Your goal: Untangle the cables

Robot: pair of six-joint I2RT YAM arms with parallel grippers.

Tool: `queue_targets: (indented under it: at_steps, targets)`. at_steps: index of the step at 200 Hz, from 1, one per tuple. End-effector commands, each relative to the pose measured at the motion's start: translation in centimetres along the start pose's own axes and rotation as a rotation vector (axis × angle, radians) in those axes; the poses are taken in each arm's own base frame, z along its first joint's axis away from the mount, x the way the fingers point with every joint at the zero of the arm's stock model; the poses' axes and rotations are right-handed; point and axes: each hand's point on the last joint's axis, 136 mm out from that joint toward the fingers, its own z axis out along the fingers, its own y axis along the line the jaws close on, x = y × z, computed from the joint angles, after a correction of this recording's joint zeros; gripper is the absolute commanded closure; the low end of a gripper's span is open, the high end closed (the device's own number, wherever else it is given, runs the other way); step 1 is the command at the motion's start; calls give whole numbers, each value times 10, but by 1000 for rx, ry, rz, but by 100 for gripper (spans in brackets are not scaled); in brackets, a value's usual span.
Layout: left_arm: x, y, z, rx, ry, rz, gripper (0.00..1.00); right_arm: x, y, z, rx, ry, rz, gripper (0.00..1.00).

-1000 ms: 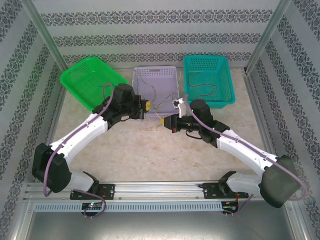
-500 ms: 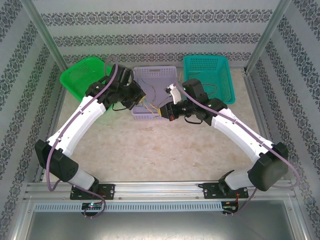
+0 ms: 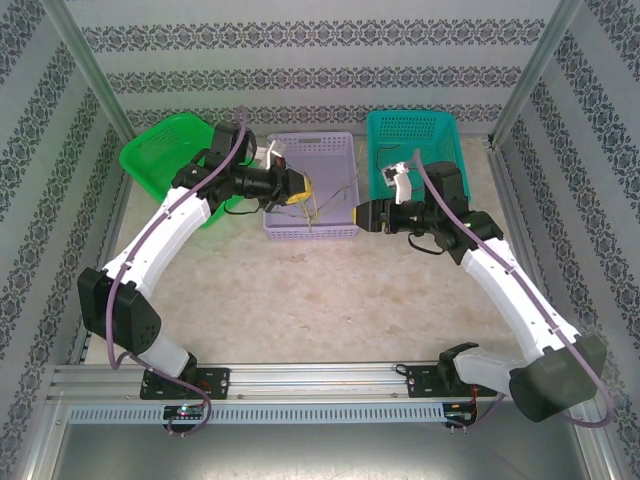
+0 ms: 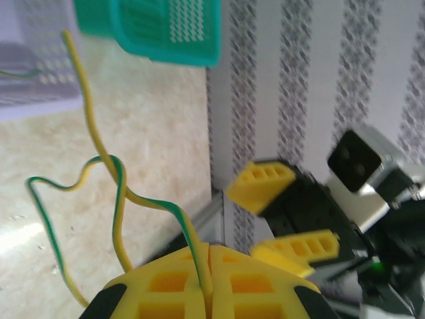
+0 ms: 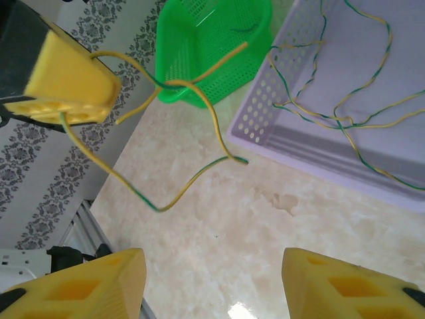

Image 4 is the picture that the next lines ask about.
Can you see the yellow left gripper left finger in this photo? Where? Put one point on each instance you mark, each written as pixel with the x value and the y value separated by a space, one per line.
pixel 166 299

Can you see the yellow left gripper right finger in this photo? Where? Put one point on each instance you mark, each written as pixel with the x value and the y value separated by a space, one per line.
pixel 252 292

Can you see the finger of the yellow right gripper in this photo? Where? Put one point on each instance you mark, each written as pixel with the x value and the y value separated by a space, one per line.
pixel 292 252
pixel 255 189

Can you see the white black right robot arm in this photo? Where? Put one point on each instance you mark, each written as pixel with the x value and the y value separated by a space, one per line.
pixel 382 313

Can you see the aluminium table edge profile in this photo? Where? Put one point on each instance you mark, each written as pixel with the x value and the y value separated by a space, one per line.
pixel 207 214

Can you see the teal plastic basket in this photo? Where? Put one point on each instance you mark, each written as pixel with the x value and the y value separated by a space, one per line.
pixel 149 40

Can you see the purple plastic basket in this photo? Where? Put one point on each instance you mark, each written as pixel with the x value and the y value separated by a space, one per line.
pixel 33 93

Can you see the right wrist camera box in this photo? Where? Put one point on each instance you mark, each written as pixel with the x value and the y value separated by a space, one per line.
pixel 355 163

